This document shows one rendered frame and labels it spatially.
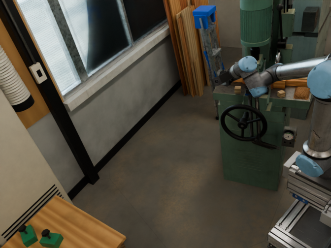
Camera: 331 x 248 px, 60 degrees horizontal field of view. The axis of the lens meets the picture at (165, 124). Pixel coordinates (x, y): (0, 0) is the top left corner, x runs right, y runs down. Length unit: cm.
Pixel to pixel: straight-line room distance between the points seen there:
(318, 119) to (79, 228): 144
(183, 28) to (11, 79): 192
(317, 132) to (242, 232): 123
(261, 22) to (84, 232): 160
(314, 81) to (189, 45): 233
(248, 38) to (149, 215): 154
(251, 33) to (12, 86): 148
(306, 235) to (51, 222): 160
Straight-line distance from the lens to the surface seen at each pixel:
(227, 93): 196
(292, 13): 203
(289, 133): 198
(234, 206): 242
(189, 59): 339
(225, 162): 241
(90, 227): 189
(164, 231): 235
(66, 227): 197
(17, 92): 202
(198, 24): 274
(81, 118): 262
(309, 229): 212
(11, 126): 192
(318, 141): 129
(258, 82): 139
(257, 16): 178
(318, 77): 111
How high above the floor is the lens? 199
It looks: 38 degrees down
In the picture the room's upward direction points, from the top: 13 degrees counter-clockwise
